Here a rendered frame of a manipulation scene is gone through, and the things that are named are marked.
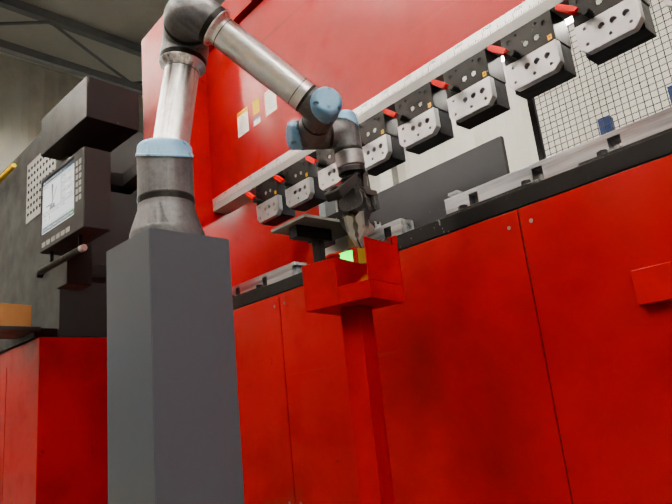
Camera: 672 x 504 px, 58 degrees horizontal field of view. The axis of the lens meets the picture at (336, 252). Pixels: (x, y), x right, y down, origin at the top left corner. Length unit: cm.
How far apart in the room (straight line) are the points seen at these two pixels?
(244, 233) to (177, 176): 161
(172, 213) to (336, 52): 122
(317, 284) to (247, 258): 135
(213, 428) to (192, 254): 33
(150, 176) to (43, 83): 868
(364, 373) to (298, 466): 67
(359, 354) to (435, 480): 39
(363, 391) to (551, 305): 48
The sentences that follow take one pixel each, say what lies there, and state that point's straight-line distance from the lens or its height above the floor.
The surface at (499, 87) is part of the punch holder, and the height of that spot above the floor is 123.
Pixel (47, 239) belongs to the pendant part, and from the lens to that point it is 301.
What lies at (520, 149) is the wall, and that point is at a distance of 670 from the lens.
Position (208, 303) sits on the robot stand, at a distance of 121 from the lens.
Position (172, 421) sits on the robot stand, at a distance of 114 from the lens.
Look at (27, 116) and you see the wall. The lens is 961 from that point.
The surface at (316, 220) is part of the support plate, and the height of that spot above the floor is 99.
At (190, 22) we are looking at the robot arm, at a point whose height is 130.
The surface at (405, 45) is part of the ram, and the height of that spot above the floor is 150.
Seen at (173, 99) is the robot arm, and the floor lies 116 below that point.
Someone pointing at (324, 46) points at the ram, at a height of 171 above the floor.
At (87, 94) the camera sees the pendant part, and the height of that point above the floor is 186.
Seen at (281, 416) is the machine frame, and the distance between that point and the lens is 214.
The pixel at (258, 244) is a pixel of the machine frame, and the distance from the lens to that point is 291.
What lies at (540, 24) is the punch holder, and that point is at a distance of 175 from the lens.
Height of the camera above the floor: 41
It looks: 15 degrees up
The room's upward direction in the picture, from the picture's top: 6 degrees counter-clockwise
